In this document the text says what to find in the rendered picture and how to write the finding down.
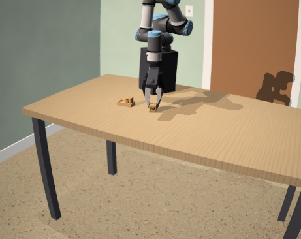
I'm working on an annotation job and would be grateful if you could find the tan wooden cube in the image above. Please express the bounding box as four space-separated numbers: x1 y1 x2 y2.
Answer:
149 103 157 112
125 96 133 104

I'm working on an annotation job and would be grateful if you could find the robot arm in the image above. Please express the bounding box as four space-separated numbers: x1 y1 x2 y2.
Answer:
135 0 193 88

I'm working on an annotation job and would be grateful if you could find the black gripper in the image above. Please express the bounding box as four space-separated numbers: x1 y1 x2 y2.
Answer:
142 60 165 108

